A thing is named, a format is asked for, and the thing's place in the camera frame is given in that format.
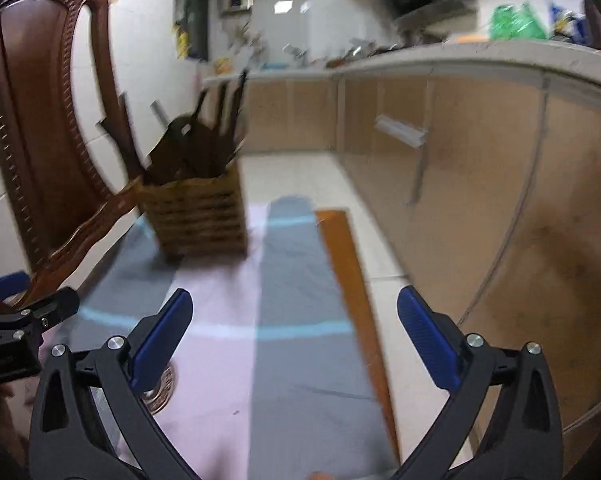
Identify metal cabinet handle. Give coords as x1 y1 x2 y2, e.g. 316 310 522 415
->
374 114 428 149

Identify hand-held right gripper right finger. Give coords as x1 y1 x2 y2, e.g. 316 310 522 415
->
390 286 565 480

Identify carved wooden chair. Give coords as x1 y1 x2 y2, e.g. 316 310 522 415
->
0 0 147 311

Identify blue packets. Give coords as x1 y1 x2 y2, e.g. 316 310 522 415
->
550 2 589 44

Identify bunch of dark utensils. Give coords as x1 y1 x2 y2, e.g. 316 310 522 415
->
96 69 251 186

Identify dark window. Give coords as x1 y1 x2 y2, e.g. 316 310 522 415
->
173 0 211 61

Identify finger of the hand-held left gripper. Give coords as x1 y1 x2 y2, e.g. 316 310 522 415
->
0 271 32 306
0 287 80 342

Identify wooden utensil holder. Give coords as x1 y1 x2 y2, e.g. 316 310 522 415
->
137 160 250 263

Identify green plastic bag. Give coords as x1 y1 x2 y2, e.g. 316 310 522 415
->
489 2 551 42

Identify grey and pink printed cloth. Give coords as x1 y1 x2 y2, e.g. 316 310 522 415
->
45 195 401 480

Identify countertop clutter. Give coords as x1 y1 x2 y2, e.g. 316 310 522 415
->
215 20 406 73

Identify kitchen counter cabinet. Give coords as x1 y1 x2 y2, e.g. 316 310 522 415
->
203 40 601 461

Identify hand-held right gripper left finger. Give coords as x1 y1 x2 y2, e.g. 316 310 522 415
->
29 288 201 480

